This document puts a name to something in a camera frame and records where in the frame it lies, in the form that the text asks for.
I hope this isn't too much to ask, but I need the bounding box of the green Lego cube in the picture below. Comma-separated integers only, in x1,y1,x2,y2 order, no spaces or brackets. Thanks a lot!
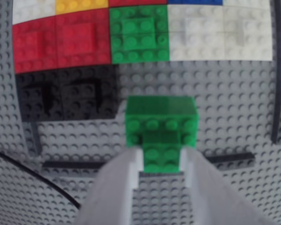
109,4,170,65
124,95,200,174

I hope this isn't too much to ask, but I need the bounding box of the grey studded Lego baseplate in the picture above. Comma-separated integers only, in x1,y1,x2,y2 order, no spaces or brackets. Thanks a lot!
0,0,281,225

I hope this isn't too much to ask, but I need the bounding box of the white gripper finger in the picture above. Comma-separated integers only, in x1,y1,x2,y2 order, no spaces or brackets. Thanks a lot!
74,147,145,225
179,148,272,225

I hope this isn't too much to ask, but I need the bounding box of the black cable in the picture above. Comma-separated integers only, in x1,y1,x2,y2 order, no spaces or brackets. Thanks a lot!
0,149,81,210

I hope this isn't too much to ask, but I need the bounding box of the yellow Lego cube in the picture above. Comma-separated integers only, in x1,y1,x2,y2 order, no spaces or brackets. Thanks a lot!
55,0,110,16

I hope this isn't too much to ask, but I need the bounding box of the black Lego cube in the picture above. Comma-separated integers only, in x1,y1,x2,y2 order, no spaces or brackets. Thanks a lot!
15,70,62,123
58,65,119,121

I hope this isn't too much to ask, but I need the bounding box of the white Lego cube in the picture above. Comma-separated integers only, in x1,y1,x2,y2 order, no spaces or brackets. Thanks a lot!
222,0,272,7
12,0,57,25
222,3,274,62
167,4,226,62

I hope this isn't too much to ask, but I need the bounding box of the blue Lego cube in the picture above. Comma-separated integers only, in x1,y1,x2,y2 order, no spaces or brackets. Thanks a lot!
167,0,223,6

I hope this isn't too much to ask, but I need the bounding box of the dark grey Lego rail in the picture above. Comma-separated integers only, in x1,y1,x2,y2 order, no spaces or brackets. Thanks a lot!
25,121,42,156
41,151,255,170
270,0,281,145

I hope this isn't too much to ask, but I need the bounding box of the red Lego cube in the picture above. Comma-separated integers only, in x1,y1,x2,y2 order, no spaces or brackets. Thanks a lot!
107,0,168,8
12,17,59,75
55,7,112,69

